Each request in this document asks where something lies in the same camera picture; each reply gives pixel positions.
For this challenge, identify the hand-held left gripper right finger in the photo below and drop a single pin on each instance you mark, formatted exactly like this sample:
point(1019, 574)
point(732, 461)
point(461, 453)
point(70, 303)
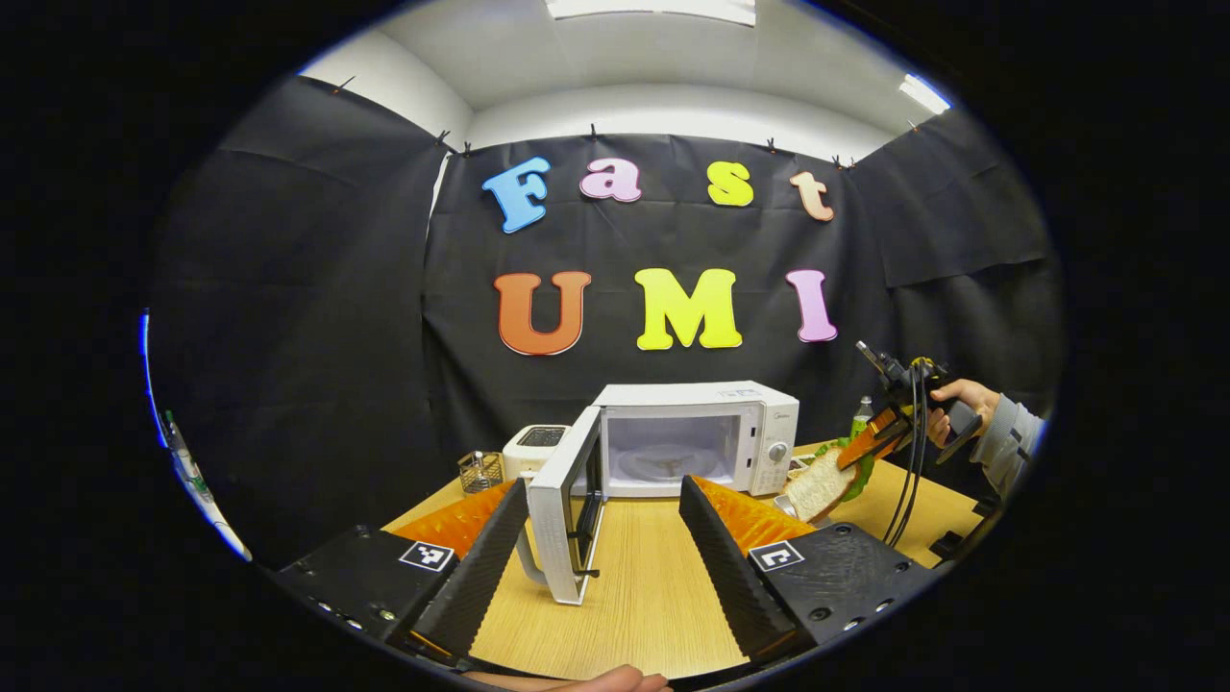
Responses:
point(730, 577)

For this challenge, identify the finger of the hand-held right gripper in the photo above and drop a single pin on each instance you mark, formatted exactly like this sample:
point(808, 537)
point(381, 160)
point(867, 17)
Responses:
point(870, 437)

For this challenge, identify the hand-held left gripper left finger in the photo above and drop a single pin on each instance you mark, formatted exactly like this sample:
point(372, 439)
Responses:
point(485, 572)

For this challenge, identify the sandwich with lettuce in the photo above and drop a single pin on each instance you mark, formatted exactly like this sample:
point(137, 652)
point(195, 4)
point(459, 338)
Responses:
point(817, 485)

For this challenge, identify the white microwave oven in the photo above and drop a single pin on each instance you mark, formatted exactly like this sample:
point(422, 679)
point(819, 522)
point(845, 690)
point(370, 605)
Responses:
point(692, 399)

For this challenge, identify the green drink bottle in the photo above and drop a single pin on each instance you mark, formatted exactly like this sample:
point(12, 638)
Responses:
point(862, 418)

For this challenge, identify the divided white snack plate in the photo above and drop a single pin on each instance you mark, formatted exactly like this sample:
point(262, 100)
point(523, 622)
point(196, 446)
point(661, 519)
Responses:
point(799, 466)

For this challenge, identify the metal mesh holder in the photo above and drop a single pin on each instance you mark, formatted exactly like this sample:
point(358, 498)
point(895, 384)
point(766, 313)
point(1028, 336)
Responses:
point(480, 473)

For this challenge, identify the white toaster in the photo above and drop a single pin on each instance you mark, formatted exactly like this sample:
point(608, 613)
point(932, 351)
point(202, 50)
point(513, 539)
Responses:
point(524, 457)

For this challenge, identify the ceiling light panel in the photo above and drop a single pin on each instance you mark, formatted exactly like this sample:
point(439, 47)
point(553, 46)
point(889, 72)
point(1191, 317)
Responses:
point(924, 93)
point(653, 10)

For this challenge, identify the black backdrop cloth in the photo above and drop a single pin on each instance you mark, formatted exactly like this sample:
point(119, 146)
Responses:
point(317, 317)

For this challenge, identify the black bracket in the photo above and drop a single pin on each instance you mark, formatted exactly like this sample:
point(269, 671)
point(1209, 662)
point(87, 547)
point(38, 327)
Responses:
point(961, 538)

